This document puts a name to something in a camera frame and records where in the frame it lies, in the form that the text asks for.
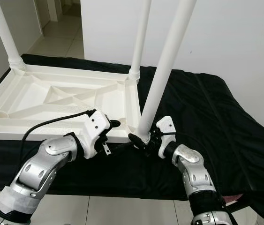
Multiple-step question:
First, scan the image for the white plastic table leg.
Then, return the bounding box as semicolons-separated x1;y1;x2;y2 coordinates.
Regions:
0;0;28;72
136;0;198;141
128;0;153;81

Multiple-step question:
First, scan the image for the white plastic children table top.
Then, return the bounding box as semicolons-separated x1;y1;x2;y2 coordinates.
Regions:
0;63;146;143

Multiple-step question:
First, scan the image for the pink cloth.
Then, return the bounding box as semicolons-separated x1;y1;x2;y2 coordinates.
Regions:
221;196;242;207

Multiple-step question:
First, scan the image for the black metal table leg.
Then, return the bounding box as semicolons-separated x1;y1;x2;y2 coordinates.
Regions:
226;201;252;214

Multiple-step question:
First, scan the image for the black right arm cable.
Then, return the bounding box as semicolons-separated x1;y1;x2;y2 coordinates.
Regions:
158;131;178;138

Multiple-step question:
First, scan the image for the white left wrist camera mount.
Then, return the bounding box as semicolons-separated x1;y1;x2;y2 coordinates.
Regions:
79;110;114;159

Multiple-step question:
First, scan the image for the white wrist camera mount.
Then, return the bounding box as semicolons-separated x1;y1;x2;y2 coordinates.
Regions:
79;110;114;159
155;116;175;158

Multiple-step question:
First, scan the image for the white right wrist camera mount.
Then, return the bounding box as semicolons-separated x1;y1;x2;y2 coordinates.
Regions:
155;116;175;158

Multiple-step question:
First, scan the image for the white door frame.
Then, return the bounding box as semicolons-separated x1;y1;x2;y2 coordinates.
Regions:
49;0;61;22

